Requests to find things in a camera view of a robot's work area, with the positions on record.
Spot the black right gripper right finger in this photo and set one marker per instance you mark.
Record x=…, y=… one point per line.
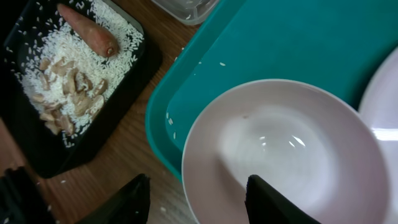
x=264, y=204

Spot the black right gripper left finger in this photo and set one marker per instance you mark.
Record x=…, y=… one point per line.
x=129, y=205

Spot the pink bowl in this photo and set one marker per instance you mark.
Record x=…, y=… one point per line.
x=305, y=142

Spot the rice and food scraps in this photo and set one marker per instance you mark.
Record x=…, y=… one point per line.
x=66, y=81

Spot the large white plate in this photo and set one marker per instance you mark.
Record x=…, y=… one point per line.
x=378, y=110

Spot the orange carrot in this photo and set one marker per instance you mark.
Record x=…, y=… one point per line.
x=99, y=39

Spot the black tray bin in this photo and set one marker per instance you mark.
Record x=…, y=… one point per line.
x=44, y=151

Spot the teal plastic tray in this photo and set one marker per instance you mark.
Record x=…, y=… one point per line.
x=335, y=45

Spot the clear plastic bin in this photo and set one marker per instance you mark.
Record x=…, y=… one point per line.
x=188, y=12

